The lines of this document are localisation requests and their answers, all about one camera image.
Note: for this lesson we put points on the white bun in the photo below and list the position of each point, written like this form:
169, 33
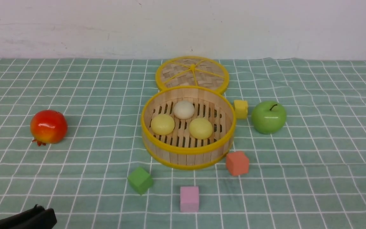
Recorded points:
183, 110

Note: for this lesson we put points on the yellow bun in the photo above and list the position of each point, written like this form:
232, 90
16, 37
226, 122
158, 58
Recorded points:
162, 124
201, 128

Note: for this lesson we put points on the bamboo steamer tray yellow rims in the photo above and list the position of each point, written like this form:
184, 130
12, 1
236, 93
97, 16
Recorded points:
179, 149

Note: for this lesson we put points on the woven bamboo steamer lid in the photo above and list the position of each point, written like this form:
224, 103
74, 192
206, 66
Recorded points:
192, 71

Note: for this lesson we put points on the yellow cube block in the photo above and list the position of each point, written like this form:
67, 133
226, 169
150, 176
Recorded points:
241, 109

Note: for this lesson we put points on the orange cube block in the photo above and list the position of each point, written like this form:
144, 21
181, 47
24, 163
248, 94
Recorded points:
237, 163

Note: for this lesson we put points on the green cube block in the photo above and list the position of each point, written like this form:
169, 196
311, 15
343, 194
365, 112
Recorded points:
140, 180

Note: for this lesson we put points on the pink cube block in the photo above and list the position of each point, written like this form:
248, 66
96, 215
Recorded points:
189, 199

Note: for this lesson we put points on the green apple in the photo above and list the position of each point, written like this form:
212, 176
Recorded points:
268, 117

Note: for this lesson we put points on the red pomegranate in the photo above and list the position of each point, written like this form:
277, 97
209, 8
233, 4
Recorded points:
48, 127

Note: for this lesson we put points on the green checkered tablecloth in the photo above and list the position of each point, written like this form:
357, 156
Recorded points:
309, 175

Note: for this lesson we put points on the black left gripper tip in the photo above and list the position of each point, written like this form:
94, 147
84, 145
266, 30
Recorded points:
36, 218

